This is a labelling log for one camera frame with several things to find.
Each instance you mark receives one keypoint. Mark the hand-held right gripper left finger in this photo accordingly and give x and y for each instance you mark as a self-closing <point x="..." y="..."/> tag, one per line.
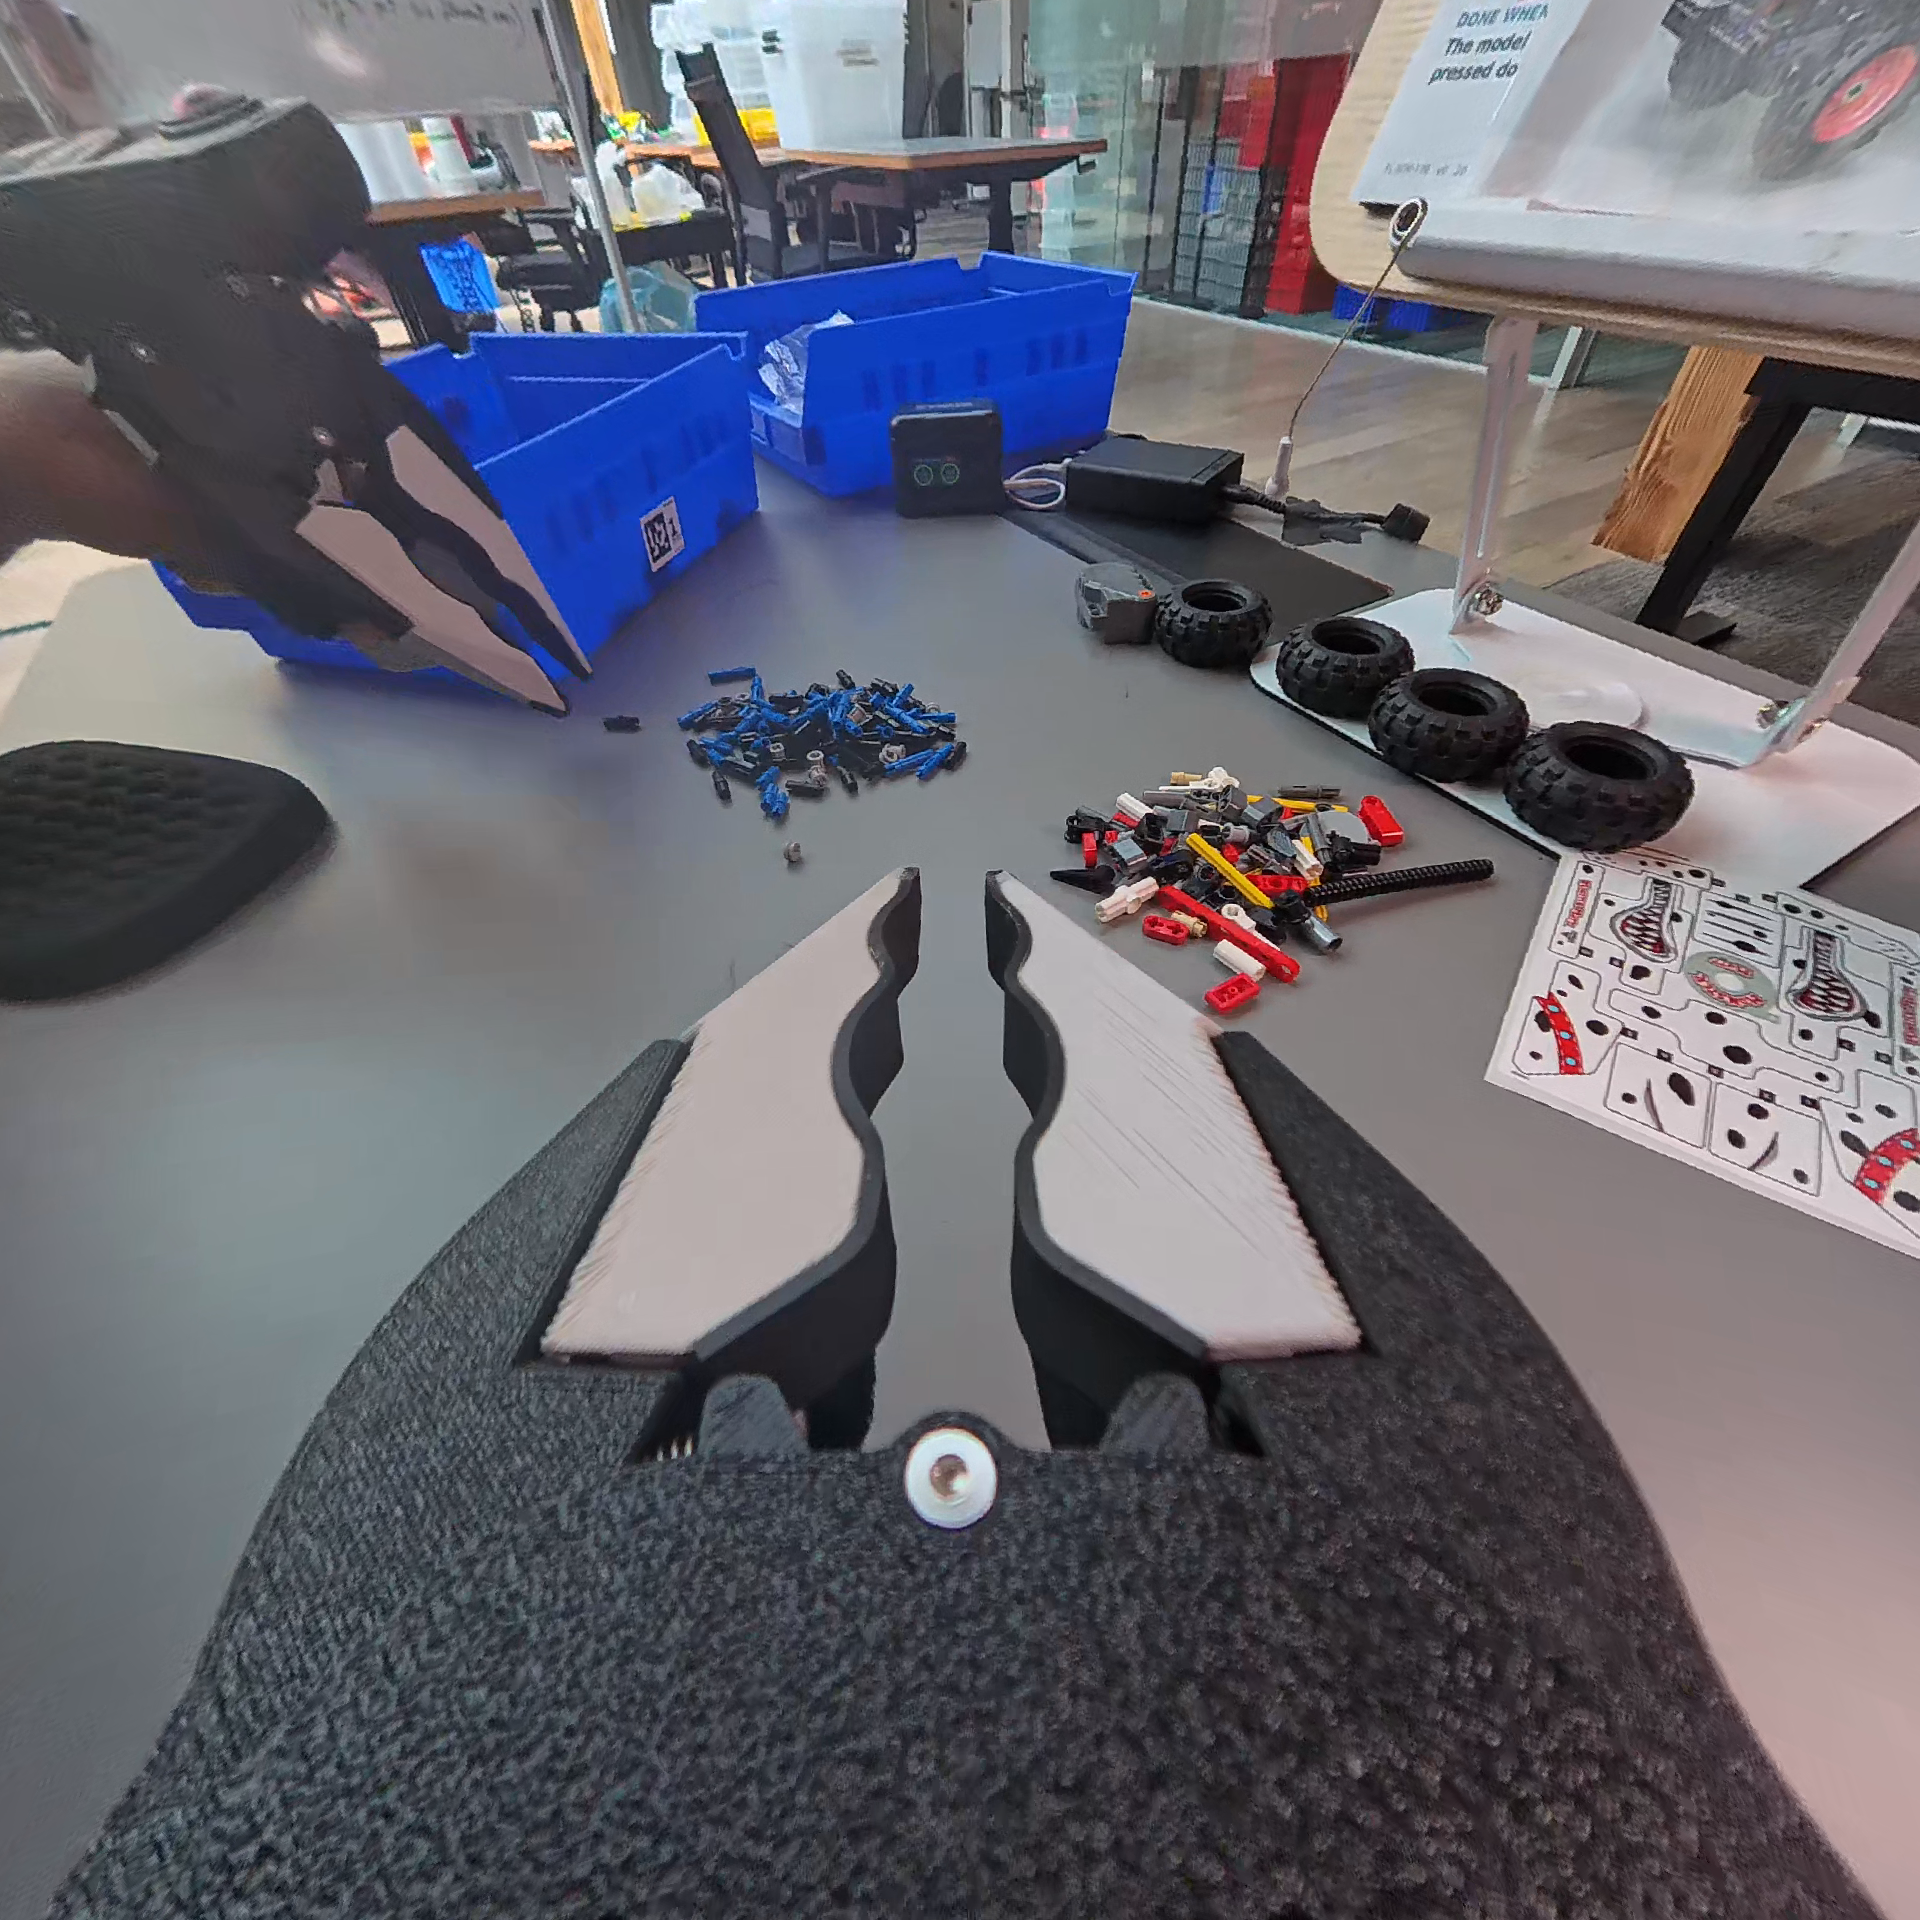
<point x="750" y="1141"/>

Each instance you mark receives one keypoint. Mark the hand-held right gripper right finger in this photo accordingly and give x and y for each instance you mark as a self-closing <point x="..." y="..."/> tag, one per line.
<point x="1155" y="1184"/>

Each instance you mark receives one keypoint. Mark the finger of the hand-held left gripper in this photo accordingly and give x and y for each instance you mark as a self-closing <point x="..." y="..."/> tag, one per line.
<point x="434" y="488"/>
<point x="390" y="585"/>

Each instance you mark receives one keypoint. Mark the toy truck instruction booklet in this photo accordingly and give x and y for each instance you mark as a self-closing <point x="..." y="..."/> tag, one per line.
<point x="1800" y="90"/>

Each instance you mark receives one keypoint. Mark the grey desk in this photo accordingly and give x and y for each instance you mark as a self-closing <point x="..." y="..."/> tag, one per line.
<point x="450" y="1049"/>

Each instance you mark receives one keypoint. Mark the person's left hand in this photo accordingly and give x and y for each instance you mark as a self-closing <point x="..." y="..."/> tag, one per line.
<point x="75" y="474"/>

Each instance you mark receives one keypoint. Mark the blue plastic bin with tag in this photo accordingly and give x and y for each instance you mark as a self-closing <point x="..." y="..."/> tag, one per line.
<point x="630" y="480"/>

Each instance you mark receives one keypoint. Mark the small blue crate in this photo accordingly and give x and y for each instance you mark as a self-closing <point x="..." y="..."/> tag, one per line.
<point x="457" y="277"/>

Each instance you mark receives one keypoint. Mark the whiteboard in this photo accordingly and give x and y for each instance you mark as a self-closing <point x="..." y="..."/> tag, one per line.
<point x="375" y="53"/>

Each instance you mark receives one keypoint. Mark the small red LEGO pieces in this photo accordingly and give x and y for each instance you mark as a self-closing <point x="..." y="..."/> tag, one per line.
<point x="1231" y="885"/>

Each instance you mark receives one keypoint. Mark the clear plastic bag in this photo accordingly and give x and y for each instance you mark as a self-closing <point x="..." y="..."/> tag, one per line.
<point x="803" y="359"/>

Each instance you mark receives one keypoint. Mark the metal stand pole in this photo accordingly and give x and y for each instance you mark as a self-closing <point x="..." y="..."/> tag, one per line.
<point x="578" y="120"/>

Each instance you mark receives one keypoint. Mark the black ribbed rod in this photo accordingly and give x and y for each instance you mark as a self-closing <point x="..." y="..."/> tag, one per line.
<point x="1411" y="881"/>

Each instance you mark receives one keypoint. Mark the pile of blue black pins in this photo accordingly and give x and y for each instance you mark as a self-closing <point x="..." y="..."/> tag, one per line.
<point x="819" y="743"/>

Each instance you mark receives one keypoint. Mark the black office chair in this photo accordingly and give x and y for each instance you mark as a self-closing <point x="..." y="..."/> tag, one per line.
<point x="734" y="135"/>

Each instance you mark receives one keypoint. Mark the black cube device green rings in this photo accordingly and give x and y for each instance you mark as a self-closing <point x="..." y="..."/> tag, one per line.
<point x="944" y="457"/>

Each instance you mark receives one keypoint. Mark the black rubber toy tire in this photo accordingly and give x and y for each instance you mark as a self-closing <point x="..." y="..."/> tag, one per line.
<point x="1211" y="623"/>
<point x="1599" y="786"/>
<point x="1448" y="727"/>
<point x="1339" y="669"/>

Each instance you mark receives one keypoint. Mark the printed sticker sheet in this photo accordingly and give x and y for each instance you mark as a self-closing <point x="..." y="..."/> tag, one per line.
<point x="1695" y="1049"/>

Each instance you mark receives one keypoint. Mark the clear storage bins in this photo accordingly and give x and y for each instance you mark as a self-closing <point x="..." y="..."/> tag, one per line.
<point x="819" y="75"/>

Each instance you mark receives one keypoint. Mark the grey toy motor block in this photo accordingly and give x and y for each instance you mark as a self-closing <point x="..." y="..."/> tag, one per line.
<point x="1114" y="605"/>

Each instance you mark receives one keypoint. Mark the wooden top office table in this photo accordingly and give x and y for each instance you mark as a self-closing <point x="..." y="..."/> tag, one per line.
<point x="960" y="154"/>

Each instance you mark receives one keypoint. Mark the black flat mat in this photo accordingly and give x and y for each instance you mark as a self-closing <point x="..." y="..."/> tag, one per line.
<point x="1201" y="547"/>

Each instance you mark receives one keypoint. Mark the black power adapter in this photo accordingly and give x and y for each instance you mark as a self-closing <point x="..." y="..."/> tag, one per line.
<point x="1147" y="477"/>

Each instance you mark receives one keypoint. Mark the dark table with black leg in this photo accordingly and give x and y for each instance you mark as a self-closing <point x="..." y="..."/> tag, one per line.
<point x="1725" y="510"/>

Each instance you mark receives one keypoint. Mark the stack of red blue crates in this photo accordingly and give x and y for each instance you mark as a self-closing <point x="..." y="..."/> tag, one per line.
<point x="1277" y="181"/>

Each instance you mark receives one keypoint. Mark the wooden book stand white base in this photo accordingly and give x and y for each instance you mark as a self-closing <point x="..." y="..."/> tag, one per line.
<point x="1651" y="294"/>

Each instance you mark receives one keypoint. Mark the white instruction sheet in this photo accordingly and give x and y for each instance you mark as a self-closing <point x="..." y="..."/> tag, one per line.
<point x="1477" y="105"/>

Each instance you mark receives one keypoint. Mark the wooden post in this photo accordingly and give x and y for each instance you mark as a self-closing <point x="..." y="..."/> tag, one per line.
<point x="1673" y="450"/>

